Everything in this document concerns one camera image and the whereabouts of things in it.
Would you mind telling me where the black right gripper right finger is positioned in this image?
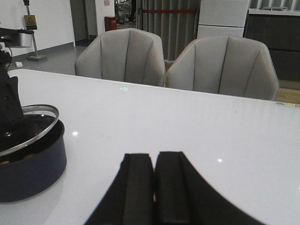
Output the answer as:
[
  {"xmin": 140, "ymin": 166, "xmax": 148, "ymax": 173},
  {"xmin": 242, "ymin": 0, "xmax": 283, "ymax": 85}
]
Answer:
[{"xmin": 155, "ymin": 151, "xmax": 261, "ymax": 225}]

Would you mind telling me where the dark kitchen counter cabinet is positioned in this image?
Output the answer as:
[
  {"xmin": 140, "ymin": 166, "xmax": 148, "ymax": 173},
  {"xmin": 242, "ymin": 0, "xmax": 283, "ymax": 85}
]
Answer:
[{"xmin": 245, "ymin": 9, "xmax": 300, "ymax": 82}]

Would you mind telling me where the dark blue saucepan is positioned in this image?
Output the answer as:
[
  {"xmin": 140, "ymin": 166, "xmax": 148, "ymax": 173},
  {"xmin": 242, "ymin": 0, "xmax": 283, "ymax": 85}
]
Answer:
[{"xmin": 0, "ymin": 120, "xmax": 67, "ymax": 203}]

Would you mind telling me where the yellow caution sign stand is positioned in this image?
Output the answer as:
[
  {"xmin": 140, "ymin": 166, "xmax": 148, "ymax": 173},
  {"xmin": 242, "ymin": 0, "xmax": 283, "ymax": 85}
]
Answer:
[{"xmin": 23, "ymin": 0, "xmax": 47, "ymax": 62}]

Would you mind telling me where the right beige upholstered chair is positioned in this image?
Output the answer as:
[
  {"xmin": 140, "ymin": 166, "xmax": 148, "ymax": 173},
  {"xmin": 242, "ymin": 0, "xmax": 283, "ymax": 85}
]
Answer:
[{"xmin": 166, "ymin": 35, "xmax": 279, "ymax": 101}]

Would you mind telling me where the beige upholstered chair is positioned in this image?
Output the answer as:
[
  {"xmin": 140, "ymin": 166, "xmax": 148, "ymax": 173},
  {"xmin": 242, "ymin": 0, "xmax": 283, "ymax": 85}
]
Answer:
[
  {"xmin": 166, "ymin": 35, "xmax": 279, "ymax": 101},
  {"xmin": 75, "ymin": 28, "xmax": 165, "ymax": 87}
]

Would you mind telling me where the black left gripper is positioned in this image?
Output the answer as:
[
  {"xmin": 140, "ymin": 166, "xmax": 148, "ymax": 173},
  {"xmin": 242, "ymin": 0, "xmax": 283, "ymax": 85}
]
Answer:
[{"xmin": 0, "ymin": 27, "xmax": 36, "ymax": 127}]

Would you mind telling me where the pink wall notice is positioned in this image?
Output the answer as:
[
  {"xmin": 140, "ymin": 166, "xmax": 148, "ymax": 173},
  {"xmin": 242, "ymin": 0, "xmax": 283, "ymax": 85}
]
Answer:
[{"xmin": 104, "ymin": 0, "xmax": 110, "ymax": 6}]

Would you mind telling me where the red trash bin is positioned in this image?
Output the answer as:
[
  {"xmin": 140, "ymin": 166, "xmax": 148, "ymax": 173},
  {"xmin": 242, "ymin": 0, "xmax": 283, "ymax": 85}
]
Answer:
[{"xmin": 105, "ymin": 16, "xmax": 117, "ymax": 31}]

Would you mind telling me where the left beige upholstered chair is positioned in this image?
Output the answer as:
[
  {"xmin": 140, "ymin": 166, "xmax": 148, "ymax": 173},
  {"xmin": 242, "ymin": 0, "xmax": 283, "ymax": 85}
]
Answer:
[{"xmin": 75, "ymin": 28, "xmax": 165, "ymax": 87}]

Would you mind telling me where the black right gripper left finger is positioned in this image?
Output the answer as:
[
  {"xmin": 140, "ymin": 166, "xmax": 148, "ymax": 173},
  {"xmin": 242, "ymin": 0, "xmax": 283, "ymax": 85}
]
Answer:
[{"xmin": 85, "ymin": 153, "xmax": 153, "ymax": 225}]

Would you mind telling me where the grey curtain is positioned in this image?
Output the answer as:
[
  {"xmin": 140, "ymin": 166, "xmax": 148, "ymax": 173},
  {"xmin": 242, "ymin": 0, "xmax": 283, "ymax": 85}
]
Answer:
[{"xmin": 136, "ymin": 0, "xmax": 201, "ymax": 61}]

